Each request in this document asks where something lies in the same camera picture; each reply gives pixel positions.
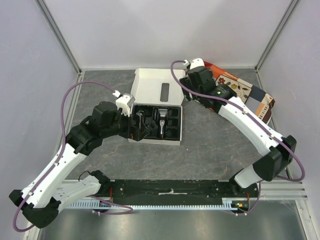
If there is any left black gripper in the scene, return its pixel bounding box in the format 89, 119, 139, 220
102, 107, 150, 141

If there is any black silver hair clipper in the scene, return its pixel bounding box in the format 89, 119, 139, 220
158, 108, 168, 139

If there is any white clipper kit box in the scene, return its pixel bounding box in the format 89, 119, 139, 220
131, 68, 184, 146

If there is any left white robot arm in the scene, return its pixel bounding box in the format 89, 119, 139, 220
9, 101, 149, 229

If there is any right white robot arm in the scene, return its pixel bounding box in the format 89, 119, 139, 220
176, 66, 297, 197

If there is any floral square plate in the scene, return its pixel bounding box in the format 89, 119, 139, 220
215, 75, 252, 104

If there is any patterned colourful cloth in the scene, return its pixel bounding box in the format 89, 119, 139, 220
204, 61, 275, 125

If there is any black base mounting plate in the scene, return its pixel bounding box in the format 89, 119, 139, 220
95, 179, 258, 205

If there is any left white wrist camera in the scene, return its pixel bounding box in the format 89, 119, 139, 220
115, 93, 136, 117

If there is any slotted grey cable duct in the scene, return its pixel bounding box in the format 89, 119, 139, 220
67, 198, 249, 211

